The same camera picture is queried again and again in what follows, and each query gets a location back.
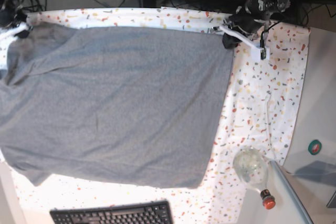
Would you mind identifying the black keyboard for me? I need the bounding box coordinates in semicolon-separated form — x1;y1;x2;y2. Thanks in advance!
49;201;174;224

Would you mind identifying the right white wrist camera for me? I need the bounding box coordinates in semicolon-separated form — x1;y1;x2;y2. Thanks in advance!
0;23;29;40

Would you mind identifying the grey metal bar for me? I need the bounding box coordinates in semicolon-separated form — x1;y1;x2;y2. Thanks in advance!
269;161;313;223

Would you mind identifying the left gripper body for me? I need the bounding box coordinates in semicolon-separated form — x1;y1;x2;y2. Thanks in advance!
227;6;263;40

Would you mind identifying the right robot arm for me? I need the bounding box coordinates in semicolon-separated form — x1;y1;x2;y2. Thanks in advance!
1;0;32;39

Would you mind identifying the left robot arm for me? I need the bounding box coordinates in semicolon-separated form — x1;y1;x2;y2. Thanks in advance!
224;0;290;51

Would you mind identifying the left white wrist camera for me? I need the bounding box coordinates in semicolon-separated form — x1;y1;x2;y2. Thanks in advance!
218;25;270;62

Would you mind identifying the grey t-shirt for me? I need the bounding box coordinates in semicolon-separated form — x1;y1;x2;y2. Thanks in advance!
1;23;234;188

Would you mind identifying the green tape roll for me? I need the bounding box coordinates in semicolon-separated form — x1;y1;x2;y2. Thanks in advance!
308;140;322;155

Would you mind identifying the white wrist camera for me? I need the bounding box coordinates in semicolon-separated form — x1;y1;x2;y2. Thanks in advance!
218;25;270;62
0;23;29;40

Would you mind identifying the clear bottle with red cap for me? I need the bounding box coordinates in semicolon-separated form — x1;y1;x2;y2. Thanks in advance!
233;147;276;210

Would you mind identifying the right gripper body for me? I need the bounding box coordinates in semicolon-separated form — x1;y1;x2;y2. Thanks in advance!
13;10;33;33

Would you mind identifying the terrazzo pattern tablecloth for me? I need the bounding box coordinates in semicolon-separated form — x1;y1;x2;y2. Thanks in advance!
1;23;310;223

